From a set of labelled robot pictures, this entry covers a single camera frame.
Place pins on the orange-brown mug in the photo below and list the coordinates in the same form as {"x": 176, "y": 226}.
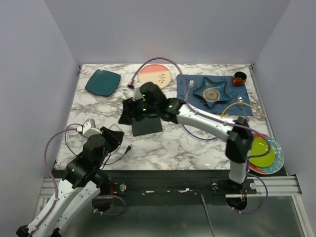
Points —
{"x": 239, "y": 79}

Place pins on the teal square plate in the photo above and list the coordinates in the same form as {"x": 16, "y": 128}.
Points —
{"x": 103, "y": 83}

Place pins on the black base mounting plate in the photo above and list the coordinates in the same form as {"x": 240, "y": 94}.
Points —
{"x": 175, "y": 187}

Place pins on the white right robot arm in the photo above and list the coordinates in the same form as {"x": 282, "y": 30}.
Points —
{"x": 235, "y": 133}

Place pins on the silver fork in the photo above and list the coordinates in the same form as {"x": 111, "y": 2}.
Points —
{"x": 191, "y": 83}

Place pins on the pink and cream round plate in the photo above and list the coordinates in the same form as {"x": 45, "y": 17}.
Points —
{"x": 155, "y": 73}

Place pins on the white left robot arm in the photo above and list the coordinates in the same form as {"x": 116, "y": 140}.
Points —
{"x": 81, "y": 183}

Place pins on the silver spoon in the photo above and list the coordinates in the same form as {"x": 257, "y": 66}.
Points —
{"x": 239, "y": 99}

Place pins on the light blue patterned plate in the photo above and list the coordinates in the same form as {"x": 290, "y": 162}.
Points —
{"x": 279, "y": 158}

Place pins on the blue star-shaped dish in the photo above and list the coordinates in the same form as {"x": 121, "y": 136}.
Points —
{"x": 212, "y": 92}

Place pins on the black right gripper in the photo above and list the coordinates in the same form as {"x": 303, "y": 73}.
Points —
{"x": 128, "y": 105}

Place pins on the red rimmed plate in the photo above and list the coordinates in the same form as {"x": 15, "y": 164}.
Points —
{"x": 259, "y": 147}

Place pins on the blue cloth placemat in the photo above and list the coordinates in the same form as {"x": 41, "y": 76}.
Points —
{"x": 231, "y": 90}

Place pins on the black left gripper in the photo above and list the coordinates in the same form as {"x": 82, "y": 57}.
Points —
{"x": 115, "y": 138}

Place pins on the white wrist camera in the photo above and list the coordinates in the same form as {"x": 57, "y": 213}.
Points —
{"x": 137, "y": 94}
{"x": 88, "y": 128}

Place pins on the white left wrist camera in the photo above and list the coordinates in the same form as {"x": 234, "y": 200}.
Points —
{"x": 88, "y": 128}

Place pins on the black network switch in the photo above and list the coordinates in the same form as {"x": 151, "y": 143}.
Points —
{"x": 146, "y": 126}

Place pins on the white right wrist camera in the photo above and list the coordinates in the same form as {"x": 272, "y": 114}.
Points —
{"x": 137, "y": 94}

